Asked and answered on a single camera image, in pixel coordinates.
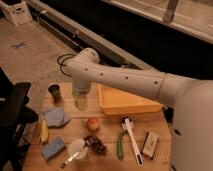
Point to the blue grey cloth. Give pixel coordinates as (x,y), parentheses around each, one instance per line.
(56,117)

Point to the bunch of dark grapes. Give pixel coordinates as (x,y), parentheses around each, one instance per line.
(96,144)

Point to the blue sponge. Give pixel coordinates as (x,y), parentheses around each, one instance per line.
(53,148)

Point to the white bowl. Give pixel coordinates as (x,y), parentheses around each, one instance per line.
(78,146)

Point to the orange peach fruit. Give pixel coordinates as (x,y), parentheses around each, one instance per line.
(93,124)

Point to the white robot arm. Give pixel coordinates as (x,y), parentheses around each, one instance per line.
(191,100)

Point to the white dish brush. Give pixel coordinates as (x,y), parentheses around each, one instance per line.
(127,125)

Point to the black chair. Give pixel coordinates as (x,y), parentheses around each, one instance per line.
(14,115)

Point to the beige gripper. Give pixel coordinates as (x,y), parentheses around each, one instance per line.
(81,102)

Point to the dark brown cup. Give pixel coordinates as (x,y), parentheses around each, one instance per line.
(54,90)

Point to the yellow banana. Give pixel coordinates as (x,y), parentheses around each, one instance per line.
(44,133)

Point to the yellow plastic bin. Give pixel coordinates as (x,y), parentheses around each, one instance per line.
(116,102)

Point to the green cup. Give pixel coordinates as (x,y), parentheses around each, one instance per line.
(75,94)

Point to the white cardboard box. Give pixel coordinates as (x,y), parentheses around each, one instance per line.
(17,13)

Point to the green chili pepper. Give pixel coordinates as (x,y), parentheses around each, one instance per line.
(120,154)

